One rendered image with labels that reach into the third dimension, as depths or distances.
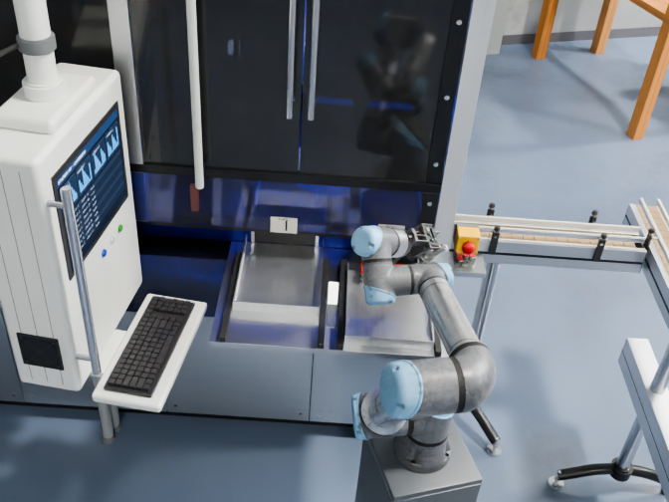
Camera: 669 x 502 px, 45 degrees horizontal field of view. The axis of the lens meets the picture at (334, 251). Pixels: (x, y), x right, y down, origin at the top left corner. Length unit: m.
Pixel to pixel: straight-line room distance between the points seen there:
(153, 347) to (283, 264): 0.50
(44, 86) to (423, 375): 1.11
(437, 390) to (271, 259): 1.14
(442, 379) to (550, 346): 2.21
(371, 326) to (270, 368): 0.67
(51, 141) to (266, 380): 1.41
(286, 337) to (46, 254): 0.73
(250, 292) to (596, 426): 1.68
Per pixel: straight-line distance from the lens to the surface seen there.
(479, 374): 1.66
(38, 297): 2.16
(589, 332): 3.96
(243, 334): 2.37
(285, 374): 3.00
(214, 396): 3.13
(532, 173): 5.01
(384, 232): 1.96
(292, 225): 2.54
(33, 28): 2.00
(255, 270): 2.59
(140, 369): 2.37
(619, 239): 2.86
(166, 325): 2.49
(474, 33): 2.24
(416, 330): 2.42
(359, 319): 2.43
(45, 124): 1.99
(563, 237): 2.81
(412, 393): 1.61
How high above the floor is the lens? 2.52
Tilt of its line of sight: 38 degrees down
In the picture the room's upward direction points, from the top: 5 degrees clockwise
